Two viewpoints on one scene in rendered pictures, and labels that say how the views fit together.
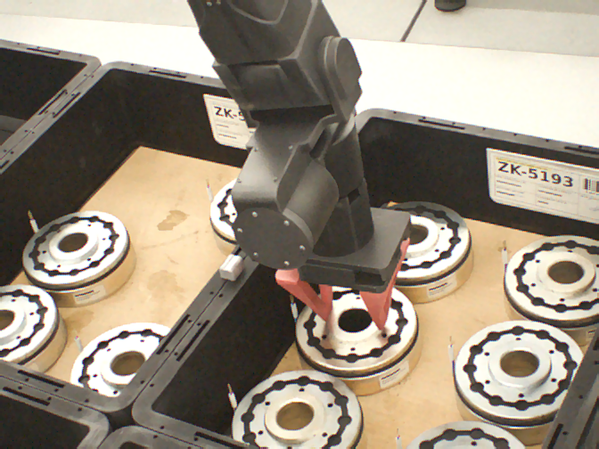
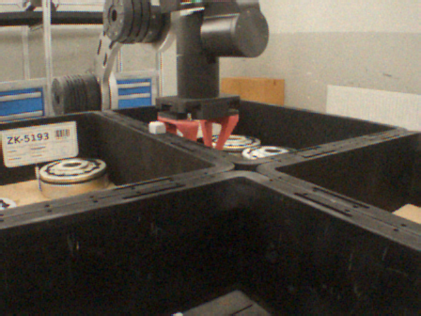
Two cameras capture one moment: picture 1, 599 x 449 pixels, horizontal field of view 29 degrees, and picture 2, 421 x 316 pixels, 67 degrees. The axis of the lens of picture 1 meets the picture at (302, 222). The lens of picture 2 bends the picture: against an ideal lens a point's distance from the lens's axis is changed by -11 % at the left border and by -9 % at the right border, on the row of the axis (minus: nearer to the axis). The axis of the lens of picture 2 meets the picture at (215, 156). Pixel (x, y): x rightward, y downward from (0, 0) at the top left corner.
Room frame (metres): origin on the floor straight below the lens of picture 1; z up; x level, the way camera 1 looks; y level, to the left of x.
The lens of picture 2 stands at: (0.50, 0.42, 1.01)
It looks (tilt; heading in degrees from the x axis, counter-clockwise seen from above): 16 degrees down; 289
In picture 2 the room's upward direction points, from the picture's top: straight up
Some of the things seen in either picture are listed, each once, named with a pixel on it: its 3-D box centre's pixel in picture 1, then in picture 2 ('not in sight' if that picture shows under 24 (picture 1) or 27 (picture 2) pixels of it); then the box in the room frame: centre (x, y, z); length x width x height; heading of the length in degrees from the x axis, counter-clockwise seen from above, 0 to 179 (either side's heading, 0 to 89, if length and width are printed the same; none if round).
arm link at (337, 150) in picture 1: (317, 156); (200, 36); (0.68, -0.02, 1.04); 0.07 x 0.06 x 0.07; 151
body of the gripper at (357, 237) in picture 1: (333, 214); (197, 82); (0.68, -0.02, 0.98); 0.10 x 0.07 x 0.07; 61
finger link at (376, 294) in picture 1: (359, 281); (204, 133); (0.68, -0.04, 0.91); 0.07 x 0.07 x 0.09; 61
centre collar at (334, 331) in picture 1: (355, 322); not in sight; (0.68, -0.03, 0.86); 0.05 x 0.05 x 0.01
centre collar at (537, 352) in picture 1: (520, 364); (272, 151); (0.60, -0.14, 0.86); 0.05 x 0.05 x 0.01
